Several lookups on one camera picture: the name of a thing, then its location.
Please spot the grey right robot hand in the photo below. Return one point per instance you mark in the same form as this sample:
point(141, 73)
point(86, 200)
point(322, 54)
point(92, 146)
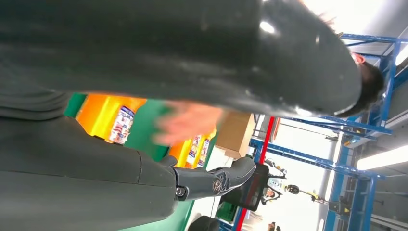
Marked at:
point(159, 47)

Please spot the brown cardboard box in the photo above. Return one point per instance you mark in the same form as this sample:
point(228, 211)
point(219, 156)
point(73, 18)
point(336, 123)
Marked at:
point(234, 134)

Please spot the red pole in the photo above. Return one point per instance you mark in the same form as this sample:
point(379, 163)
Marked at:
point(266, 140)

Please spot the green plastic crate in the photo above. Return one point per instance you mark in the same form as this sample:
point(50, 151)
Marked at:
point(227, 212)

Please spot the white background humanoid robot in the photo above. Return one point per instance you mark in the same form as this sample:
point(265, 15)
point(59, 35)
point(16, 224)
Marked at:
point(275, 185)

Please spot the yellow hoist device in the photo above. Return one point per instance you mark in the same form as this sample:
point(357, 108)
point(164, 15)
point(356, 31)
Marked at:
point(314, 196)

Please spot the ceiling light strip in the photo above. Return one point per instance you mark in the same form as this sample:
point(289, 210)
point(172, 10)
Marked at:
point(382, 157)
point(403, 55)

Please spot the blue metal rack frame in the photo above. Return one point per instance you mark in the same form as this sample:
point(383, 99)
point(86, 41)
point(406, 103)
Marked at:
point(387, 83)

